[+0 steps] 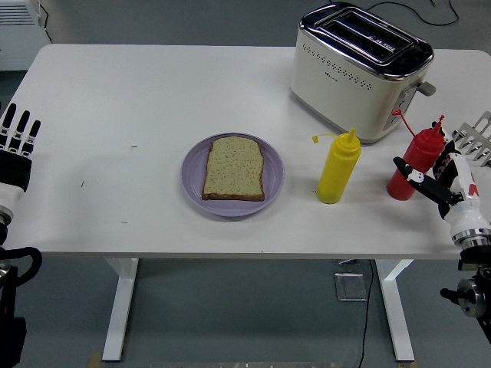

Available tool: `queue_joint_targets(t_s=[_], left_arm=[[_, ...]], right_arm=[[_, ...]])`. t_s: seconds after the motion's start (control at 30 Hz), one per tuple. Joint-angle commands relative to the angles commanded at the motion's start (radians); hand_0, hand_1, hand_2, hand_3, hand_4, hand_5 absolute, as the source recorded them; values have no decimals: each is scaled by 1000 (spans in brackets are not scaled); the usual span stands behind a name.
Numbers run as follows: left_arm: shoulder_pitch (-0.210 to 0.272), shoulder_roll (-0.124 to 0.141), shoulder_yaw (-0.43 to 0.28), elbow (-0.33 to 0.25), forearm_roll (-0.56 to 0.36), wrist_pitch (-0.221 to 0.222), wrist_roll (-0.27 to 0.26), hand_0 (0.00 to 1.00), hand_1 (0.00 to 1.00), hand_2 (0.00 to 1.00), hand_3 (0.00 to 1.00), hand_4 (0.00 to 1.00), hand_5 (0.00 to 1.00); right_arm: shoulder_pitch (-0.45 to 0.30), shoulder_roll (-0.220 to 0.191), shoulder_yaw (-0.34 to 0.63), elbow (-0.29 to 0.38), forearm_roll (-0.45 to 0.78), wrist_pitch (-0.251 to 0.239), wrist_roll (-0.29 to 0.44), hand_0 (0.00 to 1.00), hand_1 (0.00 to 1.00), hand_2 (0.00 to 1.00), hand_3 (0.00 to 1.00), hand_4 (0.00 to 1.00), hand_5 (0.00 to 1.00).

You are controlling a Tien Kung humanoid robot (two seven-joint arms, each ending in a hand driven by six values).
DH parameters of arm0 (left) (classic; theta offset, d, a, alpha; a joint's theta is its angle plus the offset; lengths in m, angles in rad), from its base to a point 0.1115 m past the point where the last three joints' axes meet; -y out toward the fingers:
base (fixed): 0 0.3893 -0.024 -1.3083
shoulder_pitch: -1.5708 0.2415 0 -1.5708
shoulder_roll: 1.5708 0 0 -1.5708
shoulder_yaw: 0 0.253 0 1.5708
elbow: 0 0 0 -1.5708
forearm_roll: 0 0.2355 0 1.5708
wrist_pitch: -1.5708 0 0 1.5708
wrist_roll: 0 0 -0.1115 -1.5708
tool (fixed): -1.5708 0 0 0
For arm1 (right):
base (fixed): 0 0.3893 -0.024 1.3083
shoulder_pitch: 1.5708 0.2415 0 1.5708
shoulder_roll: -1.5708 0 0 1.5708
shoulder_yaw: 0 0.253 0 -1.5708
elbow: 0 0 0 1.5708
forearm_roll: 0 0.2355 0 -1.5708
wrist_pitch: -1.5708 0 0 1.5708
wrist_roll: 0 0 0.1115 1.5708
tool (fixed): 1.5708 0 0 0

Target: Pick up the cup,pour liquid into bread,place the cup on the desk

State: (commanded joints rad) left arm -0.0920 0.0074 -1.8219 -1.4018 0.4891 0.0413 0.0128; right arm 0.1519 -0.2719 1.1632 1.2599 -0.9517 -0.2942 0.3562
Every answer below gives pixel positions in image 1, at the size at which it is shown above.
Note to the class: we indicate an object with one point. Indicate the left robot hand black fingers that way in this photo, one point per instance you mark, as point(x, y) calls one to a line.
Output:
point(17, 168)

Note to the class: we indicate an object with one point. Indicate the red squeeze bottle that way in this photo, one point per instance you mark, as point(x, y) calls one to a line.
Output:
point(420, 149)

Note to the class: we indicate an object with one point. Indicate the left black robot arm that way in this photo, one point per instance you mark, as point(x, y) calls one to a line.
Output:
point(11, 306)

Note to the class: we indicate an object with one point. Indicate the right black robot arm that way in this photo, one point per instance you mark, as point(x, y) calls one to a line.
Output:
point(477, 303)

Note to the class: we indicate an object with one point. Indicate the slice of speckled bread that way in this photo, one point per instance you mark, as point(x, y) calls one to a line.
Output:
point(234, 168)

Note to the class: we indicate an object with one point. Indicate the white ribbed heater unit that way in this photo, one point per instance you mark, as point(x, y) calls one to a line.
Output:
point(17, 42)

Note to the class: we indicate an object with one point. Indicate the white table leg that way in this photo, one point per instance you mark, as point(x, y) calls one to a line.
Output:
point(397, 310)
point(119, 310)

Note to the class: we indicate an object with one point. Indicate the small brown wooden block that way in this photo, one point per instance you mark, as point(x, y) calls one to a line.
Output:
point(95, 361)

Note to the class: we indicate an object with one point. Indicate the purple round plate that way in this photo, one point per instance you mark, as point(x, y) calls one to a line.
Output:
point(234, 209)

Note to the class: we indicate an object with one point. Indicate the yellow squeeze bottle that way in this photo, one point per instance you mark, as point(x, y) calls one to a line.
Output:
point(337, 168)

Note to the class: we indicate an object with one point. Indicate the cream and chrome toaster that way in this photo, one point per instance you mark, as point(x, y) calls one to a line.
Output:
point(345, 88)

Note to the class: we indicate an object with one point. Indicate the metal floor socket plate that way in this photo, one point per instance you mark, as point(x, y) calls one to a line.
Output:
point(351, 286)

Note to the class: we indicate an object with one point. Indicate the black table control panel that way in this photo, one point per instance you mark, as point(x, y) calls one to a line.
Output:
point(466, 265)

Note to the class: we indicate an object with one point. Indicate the silver metal rack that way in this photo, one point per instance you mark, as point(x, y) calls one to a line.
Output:
point(477, 142)

